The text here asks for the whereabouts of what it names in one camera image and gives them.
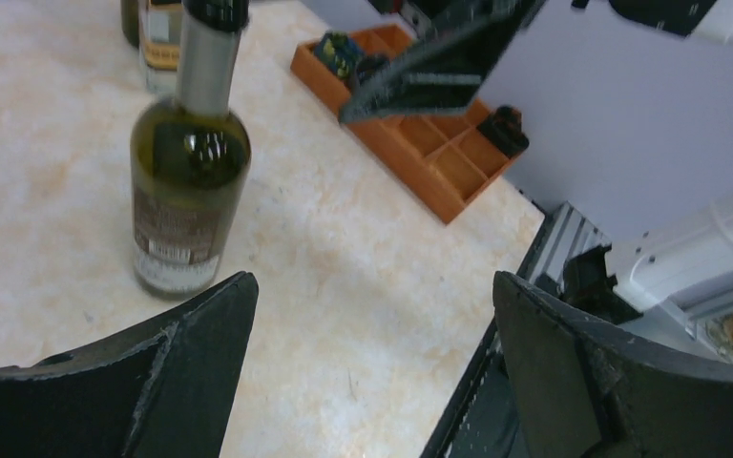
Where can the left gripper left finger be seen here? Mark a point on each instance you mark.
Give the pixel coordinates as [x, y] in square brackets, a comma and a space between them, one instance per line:
[160, 388]

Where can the olive green wine bottle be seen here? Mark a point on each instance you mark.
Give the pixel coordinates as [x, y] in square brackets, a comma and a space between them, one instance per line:
[190, 155]

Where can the green bottle grey capsule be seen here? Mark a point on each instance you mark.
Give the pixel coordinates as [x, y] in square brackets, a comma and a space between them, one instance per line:
[129, 11]

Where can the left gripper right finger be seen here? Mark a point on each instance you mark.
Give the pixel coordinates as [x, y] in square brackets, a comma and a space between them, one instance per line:
[584, 387]

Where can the clear tall glass bottle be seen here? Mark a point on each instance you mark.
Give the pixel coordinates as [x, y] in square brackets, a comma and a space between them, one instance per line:
[159, 33]

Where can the dark rosette back compartment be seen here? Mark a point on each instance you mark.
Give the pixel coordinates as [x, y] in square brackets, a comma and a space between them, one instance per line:
[339, 53]

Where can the black rosette middle tray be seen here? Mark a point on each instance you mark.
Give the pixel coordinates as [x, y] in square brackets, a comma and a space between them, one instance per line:
[365, 68]

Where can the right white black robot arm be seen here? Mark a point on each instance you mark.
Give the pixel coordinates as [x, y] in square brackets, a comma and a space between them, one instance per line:
[689, 262]

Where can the black rosette front compartment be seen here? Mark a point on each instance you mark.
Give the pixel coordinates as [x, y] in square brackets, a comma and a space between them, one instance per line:
[504, 129]

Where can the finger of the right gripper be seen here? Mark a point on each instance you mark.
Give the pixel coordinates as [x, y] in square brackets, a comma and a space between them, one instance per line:
[456, 45]

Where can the orange compartment tray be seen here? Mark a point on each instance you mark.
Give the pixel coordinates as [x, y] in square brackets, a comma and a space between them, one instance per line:
[445, 161]

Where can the aluminium frame rail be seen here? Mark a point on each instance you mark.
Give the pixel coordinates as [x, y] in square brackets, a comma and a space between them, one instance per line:
[569, 240]

